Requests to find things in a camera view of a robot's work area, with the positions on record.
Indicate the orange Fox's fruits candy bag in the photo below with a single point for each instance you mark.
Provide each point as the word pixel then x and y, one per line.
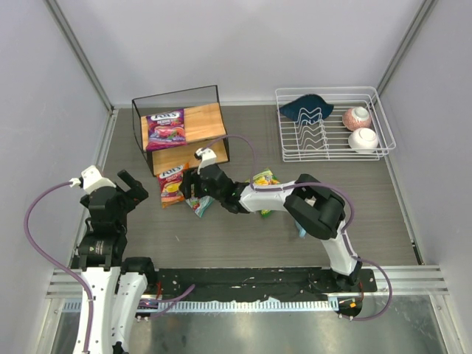
pixel 169 182

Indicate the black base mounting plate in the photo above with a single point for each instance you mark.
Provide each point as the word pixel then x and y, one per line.
pixel 251 284

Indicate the teal Fox's blossom candy bag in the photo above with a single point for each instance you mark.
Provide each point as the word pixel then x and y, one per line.
pixel 199 205

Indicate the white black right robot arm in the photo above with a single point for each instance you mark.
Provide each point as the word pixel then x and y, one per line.
pixel 321 210

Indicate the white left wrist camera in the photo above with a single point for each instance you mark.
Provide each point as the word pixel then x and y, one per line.
pixel 91 179

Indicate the dark blue plate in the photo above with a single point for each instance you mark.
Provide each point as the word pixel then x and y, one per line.
pixel 307 109

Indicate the light blue mug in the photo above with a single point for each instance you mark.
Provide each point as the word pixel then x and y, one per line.
pixel 301 230

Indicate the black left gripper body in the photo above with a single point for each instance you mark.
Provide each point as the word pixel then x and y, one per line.
pixel 120 193

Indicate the pink patterned bowl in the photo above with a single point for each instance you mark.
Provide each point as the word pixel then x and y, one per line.
pixel 356 117

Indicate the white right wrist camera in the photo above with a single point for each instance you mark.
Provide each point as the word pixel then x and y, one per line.
pixel 206 157

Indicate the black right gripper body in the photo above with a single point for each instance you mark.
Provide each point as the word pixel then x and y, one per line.
pixel 197 185

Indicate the purple Fox's berries candy bag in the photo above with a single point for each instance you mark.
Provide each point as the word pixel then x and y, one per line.
pixel 165 130

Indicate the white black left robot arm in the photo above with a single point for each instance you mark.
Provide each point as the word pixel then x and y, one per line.
pixel 112 284

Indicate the black wire wooden shelf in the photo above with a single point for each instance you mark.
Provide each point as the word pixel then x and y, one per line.
pixel 203 122

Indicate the white wire dish rack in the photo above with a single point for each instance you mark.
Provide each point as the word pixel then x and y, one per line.
pixel 327 139

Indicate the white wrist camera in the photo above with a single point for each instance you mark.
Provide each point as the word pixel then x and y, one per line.
pixel 91 179
pixel 206 157

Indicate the green Fox's spring tea bag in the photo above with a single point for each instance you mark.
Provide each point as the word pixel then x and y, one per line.
pixel 265 178

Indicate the white bowl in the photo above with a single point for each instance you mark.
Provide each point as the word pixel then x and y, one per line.
pixel 363 140

